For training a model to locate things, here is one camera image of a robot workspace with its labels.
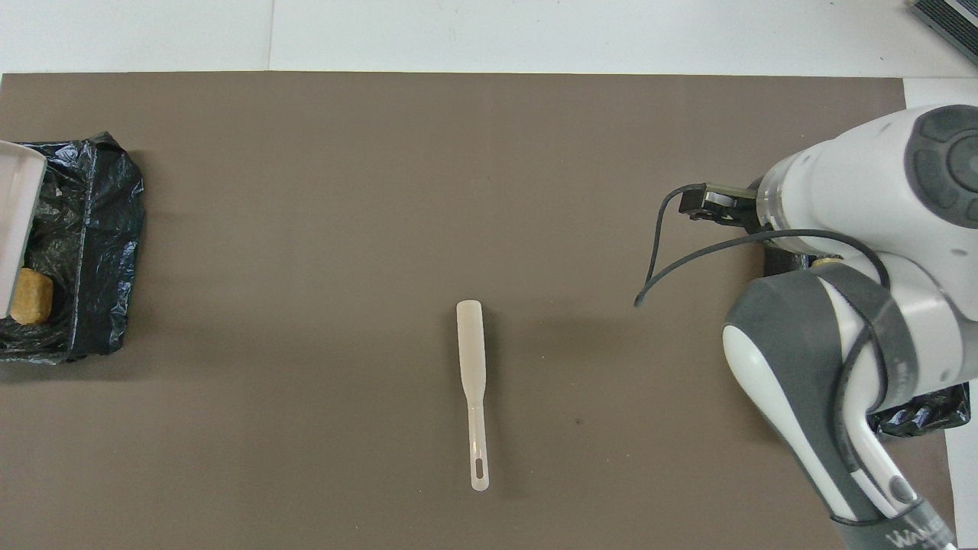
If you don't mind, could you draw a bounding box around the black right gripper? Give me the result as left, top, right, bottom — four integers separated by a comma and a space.
701, 203, 762, 231

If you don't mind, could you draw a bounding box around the black bag lined bin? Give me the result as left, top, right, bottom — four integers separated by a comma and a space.
763, 243, 973, 438
0, 131, 146, 364

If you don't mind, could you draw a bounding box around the beige plastic dustpan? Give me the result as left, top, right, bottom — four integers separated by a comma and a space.
0, 140, 47, 318

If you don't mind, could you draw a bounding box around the dark ribbed device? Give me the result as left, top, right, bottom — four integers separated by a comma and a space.
909, 0, 978, 66

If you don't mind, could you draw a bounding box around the brown bread roll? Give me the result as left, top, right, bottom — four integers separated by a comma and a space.
9, 267, 55, 325

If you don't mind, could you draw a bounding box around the brown table mat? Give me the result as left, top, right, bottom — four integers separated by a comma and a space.
0, 72, 960, 550

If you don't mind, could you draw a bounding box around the beige hand brush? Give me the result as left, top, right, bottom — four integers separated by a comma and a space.
455, 299, 491, 492

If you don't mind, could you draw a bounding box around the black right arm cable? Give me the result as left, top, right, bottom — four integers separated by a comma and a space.
634, 182, 918, 474

